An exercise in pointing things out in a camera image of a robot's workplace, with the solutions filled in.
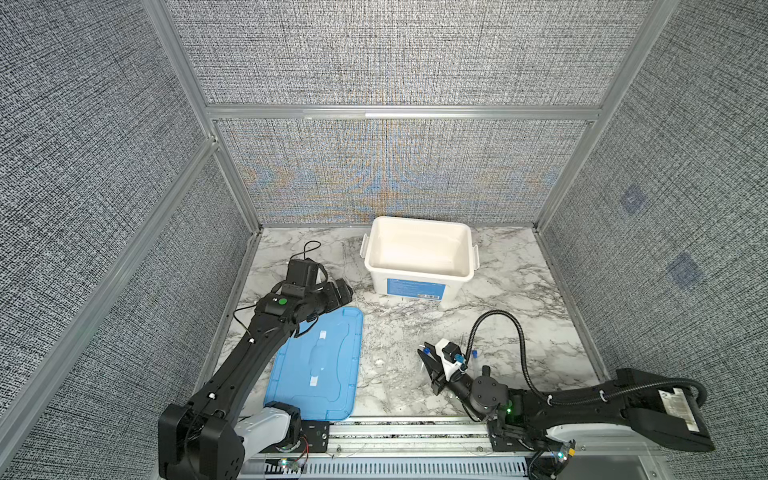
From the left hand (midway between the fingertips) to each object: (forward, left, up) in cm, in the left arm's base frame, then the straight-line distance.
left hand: (341, 296), depth 81 cm
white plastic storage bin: (+23, -26, -13) cm, 37 cm away
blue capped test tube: (-11, -38, -16) cm, 43 cm away
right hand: (-15, -20, -3) cm, 25 cm away
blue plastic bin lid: (-14, +8, -16) cm, 23 cm away
